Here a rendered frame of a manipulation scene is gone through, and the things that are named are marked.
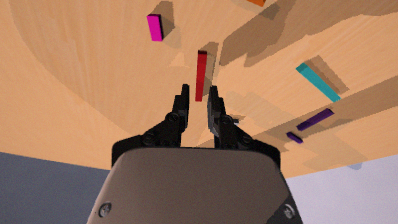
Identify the turquoise rod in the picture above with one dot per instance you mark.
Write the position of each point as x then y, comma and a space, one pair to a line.
312, 77

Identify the orange rod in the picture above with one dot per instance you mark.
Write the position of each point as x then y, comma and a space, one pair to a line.
258, 2

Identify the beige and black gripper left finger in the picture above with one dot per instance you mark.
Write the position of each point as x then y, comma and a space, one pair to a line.
166, 132

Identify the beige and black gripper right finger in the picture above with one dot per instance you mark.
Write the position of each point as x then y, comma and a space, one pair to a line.
228, 135

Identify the red rectangular bar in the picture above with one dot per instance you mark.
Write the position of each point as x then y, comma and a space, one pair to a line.
201, 66

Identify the purple rod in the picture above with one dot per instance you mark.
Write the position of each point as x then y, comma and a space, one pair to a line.
315, 119
294, 137

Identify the magenta rod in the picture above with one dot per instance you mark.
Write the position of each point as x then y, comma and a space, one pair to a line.
155, 26

